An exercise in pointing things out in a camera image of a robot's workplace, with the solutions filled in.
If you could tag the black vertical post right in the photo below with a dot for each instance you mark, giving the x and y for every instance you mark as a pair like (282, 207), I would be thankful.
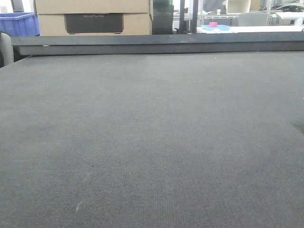
(193, 26)

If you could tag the white background table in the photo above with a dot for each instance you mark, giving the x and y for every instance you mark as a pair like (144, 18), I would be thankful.
(254, 29)

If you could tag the black conveyor side rail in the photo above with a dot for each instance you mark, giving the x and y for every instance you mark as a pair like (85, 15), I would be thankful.
(159, 44)

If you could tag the grey office chair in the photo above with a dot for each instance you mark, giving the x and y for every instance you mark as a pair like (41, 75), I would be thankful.
(252, 19)

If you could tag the pink tape roll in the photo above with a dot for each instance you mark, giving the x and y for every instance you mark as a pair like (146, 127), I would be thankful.
(213, 24)

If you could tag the black conveyor belt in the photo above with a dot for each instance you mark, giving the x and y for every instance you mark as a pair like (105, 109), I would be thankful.
(153, 141)

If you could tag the black vertical post left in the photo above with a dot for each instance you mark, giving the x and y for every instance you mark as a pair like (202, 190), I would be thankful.
(183, 25)

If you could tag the lower EcoFlow cardboard box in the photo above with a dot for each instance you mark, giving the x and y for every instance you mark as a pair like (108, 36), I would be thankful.
(102, 24)

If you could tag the upper cardboard box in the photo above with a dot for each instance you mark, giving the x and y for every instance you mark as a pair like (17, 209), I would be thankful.
(93, 6)

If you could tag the black cabinet panel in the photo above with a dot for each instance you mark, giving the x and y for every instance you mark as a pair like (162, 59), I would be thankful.
(162, 17)

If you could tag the black vertical post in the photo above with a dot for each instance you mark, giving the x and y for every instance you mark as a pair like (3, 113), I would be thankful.
(183, 25)
(193, 26)

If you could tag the blue plastic crate background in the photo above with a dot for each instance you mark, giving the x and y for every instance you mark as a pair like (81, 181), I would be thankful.
(19, 24)

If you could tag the blue tray on table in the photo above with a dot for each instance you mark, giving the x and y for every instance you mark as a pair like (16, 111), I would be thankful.
(218, 27)

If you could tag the grey chair back left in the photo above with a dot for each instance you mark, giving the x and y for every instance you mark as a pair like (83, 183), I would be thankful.
(6, 50)

